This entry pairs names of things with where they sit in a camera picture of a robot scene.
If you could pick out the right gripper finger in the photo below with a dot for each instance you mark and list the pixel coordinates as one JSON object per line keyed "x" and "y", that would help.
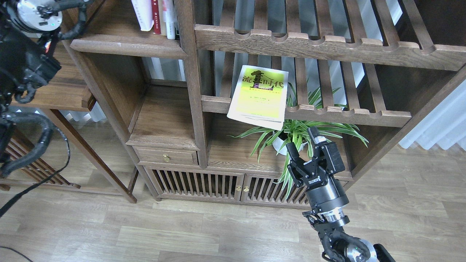
{"x": 297, "y": 164}
{"x": 325, "y": 154}

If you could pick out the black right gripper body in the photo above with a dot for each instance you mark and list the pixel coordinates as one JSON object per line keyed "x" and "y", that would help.
{"x": 325, "y": 194}

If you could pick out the white purple book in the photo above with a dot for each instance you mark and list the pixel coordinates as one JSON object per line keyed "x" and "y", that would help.
{"x": 144, "y": 14}

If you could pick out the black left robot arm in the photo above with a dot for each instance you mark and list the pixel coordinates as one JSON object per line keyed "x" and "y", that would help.
{"x": 30, "y": 30}

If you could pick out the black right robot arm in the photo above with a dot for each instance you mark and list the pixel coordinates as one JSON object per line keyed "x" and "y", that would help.
{"x": 341, "y": 247}

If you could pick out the white plant pot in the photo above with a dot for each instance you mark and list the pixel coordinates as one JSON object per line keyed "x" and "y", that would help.
{"x": 280, "y": 142}

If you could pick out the spider plant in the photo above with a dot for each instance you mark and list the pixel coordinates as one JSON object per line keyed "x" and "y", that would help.
{"x": 299, "y": 133}

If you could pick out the yellow green book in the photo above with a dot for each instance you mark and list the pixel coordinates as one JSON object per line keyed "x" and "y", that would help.
{"x": 260, "y": 97}

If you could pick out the dark wooden bookshelf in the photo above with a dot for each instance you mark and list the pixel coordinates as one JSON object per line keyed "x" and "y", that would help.
{"x": 349, "y": 63}

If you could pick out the white curtain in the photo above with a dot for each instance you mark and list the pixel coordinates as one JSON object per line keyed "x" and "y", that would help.
{"x": 445, "y": 126}

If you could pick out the upright white book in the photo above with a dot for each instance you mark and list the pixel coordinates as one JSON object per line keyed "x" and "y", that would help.
{"x": 170, "y": 19}

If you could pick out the wooden side table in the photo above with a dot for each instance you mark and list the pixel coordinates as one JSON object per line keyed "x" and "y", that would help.
{"x": 69, "y": 92}

